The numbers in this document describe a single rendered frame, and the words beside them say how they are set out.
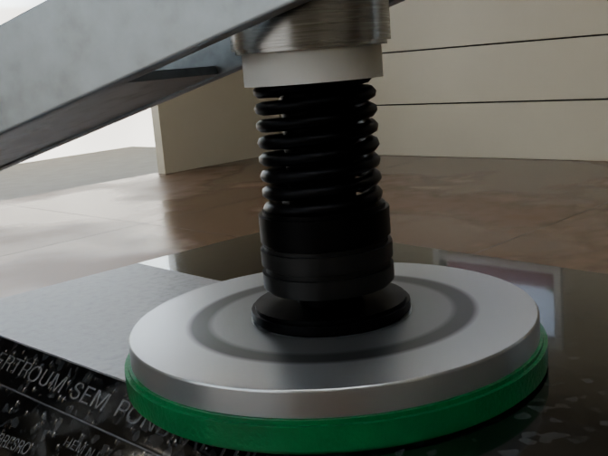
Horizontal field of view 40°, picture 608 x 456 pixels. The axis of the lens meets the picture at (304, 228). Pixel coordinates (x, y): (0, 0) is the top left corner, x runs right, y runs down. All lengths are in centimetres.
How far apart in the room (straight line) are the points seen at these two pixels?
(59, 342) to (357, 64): 26
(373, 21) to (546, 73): 692
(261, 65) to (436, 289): 16
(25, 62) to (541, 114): 699
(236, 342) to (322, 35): 15
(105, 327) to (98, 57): 21
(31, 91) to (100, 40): 5
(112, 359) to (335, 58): 22
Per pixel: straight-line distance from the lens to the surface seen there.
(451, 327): 41
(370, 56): 41
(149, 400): 39
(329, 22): 39
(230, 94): 889
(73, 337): 55
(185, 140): 851
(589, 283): 58
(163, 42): 39
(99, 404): 47
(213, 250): 75
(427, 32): 795
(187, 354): 40
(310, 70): 39
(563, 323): 50
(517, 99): 746
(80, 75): 42
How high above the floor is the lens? 98
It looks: 11 degrees down
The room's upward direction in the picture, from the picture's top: 5 degrees counter-clockwise
